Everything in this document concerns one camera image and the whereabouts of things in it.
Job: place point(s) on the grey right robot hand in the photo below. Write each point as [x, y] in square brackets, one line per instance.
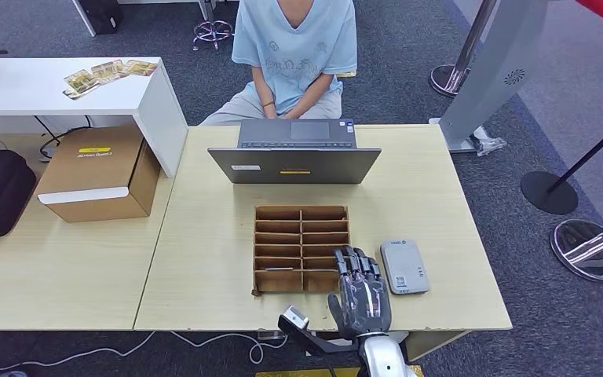
[364, 307]

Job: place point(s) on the autumn forest hotel card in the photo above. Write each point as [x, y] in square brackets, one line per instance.
[140, 67]
[279, 269]

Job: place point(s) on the person's left forearm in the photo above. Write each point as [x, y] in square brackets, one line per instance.
[314, 91]

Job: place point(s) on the grey card reader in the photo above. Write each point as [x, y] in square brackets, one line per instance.
[404, 266]

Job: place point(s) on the wooden card organizer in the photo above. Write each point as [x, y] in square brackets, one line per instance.
[280, 281]

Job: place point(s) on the person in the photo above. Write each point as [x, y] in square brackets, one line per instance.
[296, 47]

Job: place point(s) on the autumn print card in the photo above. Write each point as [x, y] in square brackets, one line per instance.
[108, 72]
[80, 82]

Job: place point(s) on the yellow floor tape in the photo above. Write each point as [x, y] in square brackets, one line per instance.
[301, 372]

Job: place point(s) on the small grey box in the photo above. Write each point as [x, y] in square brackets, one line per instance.
[266, 335]

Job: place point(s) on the grey laptop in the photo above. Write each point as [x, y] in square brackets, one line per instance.
[291, 166]

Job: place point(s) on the clear plastic wrap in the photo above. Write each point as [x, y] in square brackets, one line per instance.
[488, 141]

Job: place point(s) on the silver kiosk stand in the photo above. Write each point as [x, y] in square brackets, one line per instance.
[494, 67]

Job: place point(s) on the cardboard box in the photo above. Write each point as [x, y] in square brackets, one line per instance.
[91, 169]

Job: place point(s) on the chrome stool base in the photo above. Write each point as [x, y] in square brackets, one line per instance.
[213, 30]

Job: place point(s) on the black computer tower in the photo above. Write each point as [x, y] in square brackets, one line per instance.
[101, 15]

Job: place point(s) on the white desk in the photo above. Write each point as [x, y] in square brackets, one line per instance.
[31, 88]

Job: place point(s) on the black camera bracket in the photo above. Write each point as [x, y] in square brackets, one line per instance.
[314, 341]

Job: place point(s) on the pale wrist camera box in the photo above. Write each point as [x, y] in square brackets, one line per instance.
[296, 317]

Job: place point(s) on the black stanchion post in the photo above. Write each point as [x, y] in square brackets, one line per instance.
[548, 192]

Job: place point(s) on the chrome stanchion post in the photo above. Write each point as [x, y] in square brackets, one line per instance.
[449, 79]
[587, 255]

